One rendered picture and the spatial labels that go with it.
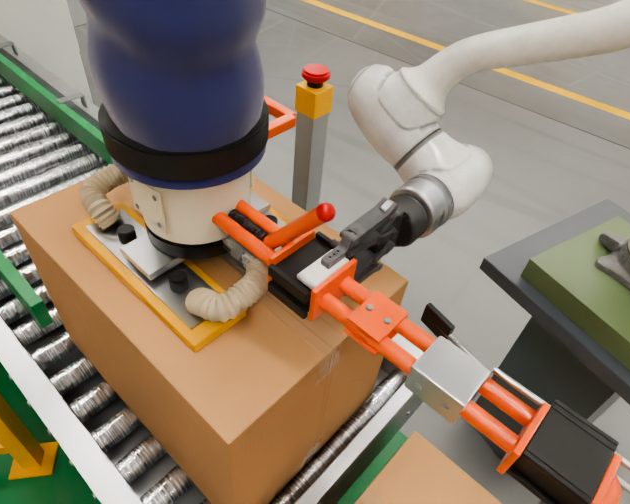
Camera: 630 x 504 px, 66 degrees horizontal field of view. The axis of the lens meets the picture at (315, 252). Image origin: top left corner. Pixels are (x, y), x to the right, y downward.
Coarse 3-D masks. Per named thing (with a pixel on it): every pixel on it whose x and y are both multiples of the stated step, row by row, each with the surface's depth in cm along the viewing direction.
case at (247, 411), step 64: (64, 192) 92; (128, 192) 93; (256, 192) 96; (64, 256) 81; (64, 320) 106; (128, 320) 73; (256, 320) 75; (320, 320) 76; (128, 384) 90; (192, 384) 66; (256, 384) 67; (320, 384) 77; (192, 448) 78; (256, 448) 70; (320, 448) 101
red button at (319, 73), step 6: (306, 66) 117; (312, 66) 117; (318, 66) 117; (324, 66) 117; (306, 72) 115; (312, 72) 115; (318, 72) 115; (324, 72) 115; (330, 72) 117; (306, 78) 115; (312, 78) 114; (318, 78) 114; (324, 78) 115; (312, 84) 117; (318, 84) 117
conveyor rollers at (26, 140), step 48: (0, 96) 192; (0, 144) 168; (48, 144) 170; (0, 192) 150; (48, 192) 152; (0, 240) 137; (0, 288) 125; (384, 384) 114; (96, 432) 101; (336, 432) 105
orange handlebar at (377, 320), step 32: (288, 128) 91; (224, 224) 69; (256, 224) 71; (256, 256) 67; (352, 288) 63; (352, 320) 58; (384, 320) 58; (384, 352) 57; (480, 416) 52; (512, 416) 53
